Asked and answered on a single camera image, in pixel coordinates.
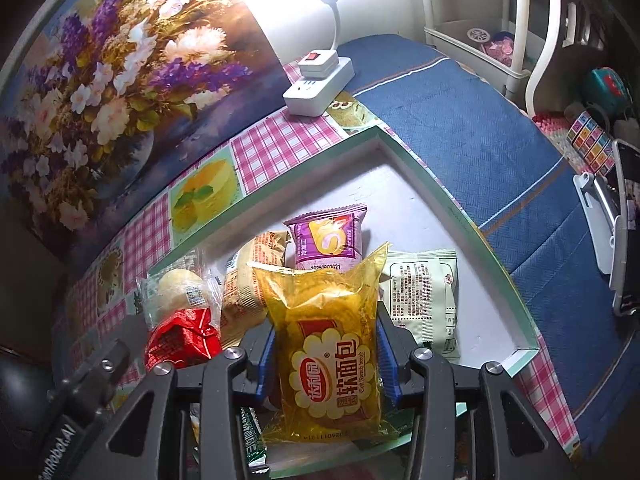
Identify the orange barcode bread packet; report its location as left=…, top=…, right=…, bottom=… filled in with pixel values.
left=220, top=231, right=288, bottom=349

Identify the pale green snack packet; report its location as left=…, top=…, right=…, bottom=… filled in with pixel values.
left=381, top=249, right=460, bottom=362

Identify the red foil candy packet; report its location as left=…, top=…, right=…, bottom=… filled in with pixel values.
left=144, top=308, right=222, bottom=372

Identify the yellow soft bread packet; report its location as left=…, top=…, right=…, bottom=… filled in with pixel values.
left=252, top=244, right=396, bottom=443

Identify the round bun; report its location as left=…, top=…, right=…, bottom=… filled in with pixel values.
left=137, top=255, right=222, bottom=330

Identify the purple snack packet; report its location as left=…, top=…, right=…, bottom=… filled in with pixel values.
left=284, top=204, right=368, bottom=272

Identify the pink checkered tablecloth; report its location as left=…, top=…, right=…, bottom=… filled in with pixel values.
left=49, top=54, right=584, bottom=466

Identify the white tray with green rim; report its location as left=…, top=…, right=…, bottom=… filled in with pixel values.
left=172, top=127, right=552, bottom=479

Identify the blue plaid bedcover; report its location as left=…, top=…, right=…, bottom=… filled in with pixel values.
left=340, top=35, right=639, bottom=456

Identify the phone on white stand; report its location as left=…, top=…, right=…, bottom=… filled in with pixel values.
left=573, top=140, right=639, bottom=316

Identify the white power strip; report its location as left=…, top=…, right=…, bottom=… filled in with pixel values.
left=283, top=49, right=355, bottom=118

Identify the colourful cube box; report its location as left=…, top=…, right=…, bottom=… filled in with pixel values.
left=567, top=110, right=615, bottom=177

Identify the floral painting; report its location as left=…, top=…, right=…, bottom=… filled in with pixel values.
left=1, top=0, right=288, bottom=263

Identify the white shelf unit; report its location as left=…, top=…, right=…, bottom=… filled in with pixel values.
left=422, top=0, right=562, bottom=116

